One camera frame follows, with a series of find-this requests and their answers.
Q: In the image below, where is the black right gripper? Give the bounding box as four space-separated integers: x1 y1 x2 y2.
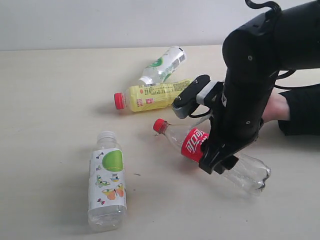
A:
198 67 278 175

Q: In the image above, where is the clear cola bottle red label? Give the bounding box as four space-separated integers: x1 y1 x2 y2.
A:
153 118 271 195

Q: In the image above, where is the yellow bottle red cap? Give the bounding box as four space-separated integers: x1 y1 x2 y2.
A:
114 79 193 113

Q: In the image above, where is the clear bottle butterfly label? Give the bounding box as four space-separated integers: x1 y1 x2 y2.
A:
87 131 127 232

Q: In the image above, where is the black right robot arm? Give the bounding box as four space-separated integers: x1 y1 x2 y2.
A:
196 0 320 174

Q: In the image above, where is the white green label bottle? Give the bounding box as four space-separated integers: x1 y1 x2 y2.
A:
138 46 187 85

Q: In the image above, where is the person's open hand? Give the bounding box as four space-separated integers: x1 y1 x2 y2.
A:
262 93 290 123

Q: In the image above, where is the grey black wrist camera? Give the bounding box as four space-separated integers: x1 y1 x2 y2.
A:
172 74 224 119

